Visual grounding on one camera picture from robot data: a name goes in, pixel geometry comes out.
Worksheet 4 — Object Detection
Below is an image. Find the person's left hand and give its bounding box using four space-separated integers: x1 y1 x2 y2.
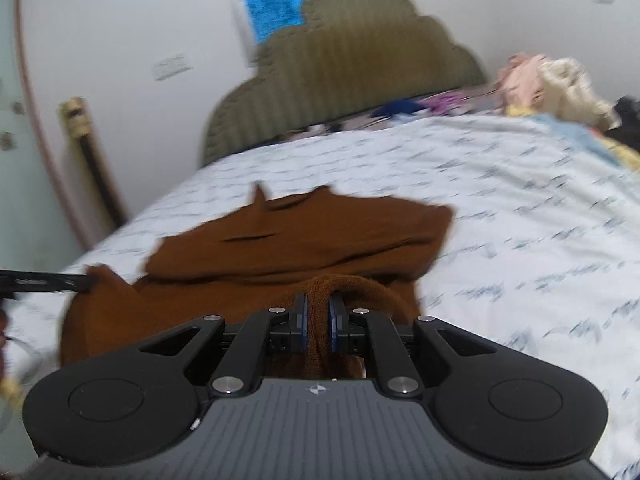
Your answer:
0 306 9 381

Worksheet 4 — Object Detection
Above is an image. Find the pink garment pile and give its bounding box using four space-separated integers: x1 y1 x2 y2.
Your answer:
497 53 547 108

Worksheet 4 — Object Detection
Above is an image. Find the gold tower air conditioner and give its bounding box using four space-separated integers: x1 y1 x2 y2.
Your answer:
58 96 128 230

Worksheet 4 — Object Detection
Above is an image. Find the glass door with red frame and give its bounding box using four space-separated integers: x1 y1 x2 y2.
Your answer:
1 0 82 274

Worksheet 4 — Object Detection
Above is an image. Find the yellow blanket edge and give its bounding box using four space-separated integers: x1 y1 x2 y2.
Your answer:
599 136 640 174

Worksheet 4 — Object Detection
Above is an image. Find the white quilt with blue script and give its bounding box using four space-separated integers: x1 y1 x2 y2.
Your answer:
11 115 639 479

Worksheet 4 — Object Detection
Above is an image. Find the olive upholstered headboard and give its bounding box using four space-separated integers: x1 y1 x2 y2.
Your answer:
201 0 487 166

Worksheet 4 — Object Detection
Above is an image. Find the cream satin garment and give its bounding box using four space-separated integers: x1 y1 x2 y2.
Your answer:
538 58 622 131

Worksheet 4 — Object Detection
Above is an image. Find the navy blue garment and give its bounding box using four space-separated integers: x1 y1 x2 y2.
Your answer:
371 99 426 118

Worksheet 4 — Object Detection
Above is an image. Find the white wall socket plate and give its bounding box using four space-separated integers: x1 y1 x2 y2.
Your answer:
152 53 192 81

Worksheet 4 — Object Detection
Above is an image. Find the brown knit sweater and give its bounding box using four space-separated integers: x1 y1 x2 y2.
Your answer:
58 186 454 379

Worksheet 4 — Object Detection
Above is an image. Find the dark patterned garment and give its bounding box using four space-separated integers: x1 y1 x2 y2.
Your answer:
604 96 640 152

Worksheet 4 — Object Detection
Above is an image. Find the light blue folded cloth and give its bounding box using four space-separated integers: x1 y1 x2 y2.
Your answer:
529 114 622 167

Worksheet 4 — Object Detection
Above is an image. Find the purple garment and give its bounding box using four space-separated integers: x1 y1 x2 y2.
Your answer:
422 91 472 116

